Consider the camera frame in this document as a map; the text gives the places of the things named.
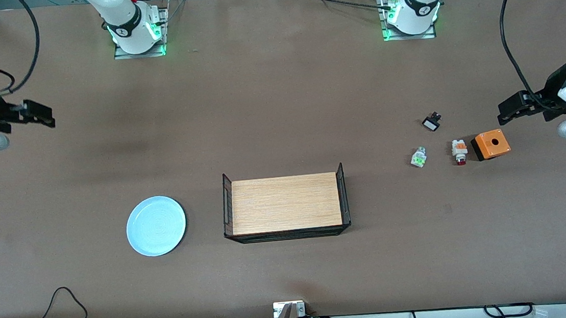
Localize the red push button switch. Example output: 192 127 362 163
451 138 470 166

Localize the light blue round plate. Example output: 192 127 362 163
124 194 189 259

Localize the black square push button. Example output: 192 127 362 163
421 112 444 133

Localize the orange button enclosure box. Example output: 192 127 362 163
469 129 512 162

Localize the green push button switch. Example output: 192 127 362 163
409 146 428 169

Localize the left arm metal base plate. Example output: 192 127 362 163
377 0 438 43

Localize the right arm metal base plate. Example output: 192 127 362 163
110 5 173 60

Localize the black looped cable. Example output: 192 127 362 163
32 284 89 318

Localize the black coiled cable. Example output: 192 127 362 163
482 301 535 318

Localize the black cable to arm base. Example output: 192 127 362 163
289 0 395 19

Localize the black wire tray wooden base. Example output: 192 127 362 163
219 162 353 246

